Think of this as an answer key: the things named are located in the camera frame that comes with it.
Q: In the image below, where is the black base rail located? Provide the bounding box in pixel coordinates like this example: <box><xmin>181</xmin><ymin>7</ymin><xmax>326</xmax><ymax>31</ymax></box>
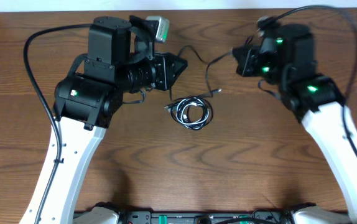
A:
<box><xmin>72</xmin><ymin>210</ymin><xmax>294</xmax><ymax>224</ymax></box>

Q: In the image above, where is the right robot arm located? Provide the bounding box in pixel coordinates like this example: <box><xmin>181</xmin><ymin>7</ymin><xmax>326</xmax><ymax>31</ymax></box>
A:
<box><xmin>232</xmin><ymin>17</ymin><xmax>357</xmax><ymax>223</ymax></box>

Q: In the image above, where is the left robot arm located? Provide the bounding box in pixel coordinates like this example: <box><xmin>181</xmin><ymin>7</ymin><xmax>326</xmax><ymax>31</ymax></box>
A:
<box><xmin>21</xmin><ymin>16</ymin><xmax>188</xmax><ymax>223</ymax></box>

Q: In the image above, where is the thin black usb cable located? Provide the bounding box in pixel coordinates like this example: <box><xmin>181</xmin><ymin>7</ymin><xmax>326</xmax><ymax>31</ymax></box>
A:
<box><xmin>165</xmin><ymin>45</ymin><xmax>234</xmax><ymax>131</ymax></box>

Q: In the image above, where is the white usb cable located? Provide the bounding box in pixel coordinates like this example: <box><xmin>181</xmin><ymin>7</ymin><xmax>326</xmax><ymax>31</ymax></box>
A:
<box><xmin>167</xmin><ymin>98</ymin><xmax>212</xmax><ymax>128</ymax></box>

